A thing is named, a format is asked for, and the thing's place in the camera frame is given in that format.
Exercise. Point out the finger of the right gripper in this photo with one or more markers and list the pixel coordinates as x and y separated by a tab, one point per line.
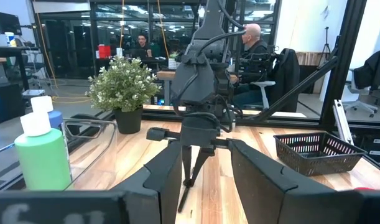
187	165
200	161

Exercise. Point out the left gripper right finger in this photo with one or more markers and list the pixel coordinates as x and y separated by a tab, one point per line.
264	199

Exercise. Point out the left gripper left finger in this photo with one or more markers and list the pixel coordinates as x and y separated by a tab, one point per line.
158	193

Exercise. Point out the black paintbrush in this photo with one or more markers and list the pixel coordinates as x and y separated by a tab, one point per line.
183	200

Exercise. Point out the green paint bottle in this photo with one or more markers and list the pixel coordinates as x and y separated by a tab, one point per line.
43	158

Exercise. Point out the blue paint bottle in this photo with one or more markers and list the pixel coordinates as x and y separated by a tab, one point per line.
56	119

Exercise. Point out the black monitor on arm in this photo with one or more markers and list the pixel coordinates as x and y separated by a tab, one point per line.
7	23

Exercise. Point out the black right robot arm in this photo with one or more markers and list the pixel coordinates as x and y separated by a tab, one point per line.
213	18

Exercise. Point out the black slotted plastic basket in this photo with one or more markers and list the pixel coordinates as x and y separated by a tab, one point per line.
317	161

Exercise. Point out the wooden background table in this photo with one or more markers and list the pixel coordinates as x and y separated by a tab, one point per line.
164	75

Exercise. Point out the white planter with greenery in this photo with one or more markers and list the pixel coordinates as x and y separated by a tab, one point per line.
172	63

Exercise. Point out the clear plastic bin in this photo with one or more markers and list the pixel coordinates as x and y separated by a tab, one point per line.
93	149

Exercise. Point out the white-flowered plant in black pot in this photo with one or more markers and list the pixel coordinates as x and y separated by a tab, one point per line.
122	84

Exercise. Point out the person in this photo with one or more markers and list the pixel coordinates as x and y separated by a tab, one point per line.
255	56
142	46

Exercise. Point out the office chair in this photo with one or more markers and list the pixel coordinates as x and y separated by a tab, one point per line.
286	77
353	90

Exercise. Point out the silver aluminium bar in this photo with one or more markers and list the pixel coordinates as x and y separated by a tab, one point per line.
342	121

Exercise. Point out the white hanging tag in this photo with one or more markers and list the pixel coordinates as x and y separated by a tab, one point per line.
119	53

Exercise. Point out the red container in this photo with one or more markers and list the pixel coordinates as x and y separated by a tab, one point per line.
104	52

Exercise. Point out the black tripod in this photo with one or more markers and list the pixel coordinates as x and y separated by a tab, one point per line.
326	46

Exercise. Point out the white power box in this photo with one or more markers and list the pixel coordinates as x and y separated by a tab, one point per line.
33	92

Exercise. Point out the black cabinet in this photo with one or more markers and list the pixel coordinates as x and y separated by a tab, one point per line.
6	104

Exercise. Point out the black desk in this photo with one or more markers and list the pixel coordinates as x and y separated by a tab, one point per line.
9	51

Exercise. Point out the white bottle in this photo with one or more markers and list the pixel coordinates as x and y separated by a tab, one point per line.
10	39

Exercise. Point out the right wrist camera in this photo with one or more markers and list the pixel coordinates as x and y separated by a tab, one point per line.
192	81

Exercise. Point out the black aluminium rig frame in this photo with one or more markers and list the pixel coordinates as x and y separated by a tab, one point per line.
345	62

